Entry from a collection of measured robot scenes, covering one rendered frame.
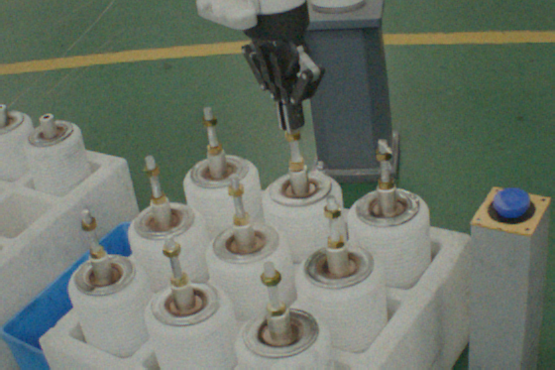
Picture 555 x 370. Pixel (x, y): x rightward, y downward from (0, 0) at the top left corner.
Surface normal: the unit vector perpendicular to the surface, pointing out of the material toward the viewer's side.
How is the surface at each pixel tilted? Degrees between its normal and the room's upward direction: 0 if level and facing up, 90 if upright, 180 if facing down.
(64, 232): 90
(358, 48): 90
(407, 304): 0
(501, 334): 90
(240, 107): 0
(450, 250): 0
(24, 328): 88
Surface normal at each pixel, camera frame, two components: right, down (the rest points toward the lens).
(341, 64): -0.15, 0.51
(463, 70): -0.13, -0.86
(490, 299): -0.51, 0.49
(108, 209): 0.85, 0.16
